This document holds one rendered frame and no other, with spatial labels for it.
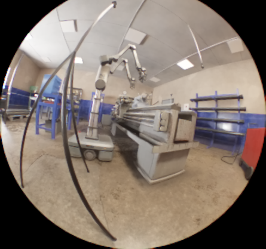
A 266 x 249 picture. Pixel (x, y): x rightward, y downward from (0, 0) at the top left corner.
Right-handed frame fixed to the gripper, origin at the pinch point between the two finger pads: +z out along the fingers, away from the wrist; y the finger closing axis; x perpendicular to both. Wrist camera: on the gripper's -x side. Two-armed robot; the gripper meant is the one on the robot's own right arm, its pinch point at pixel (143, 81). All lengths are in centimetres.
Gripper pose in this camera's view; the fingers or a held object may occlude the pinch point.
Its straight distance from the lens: 133.5
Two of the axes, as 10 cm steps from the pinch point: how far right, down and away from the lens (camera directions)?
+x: -8.8, 3.6, -3.0
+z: 3.3, 9.3, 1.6
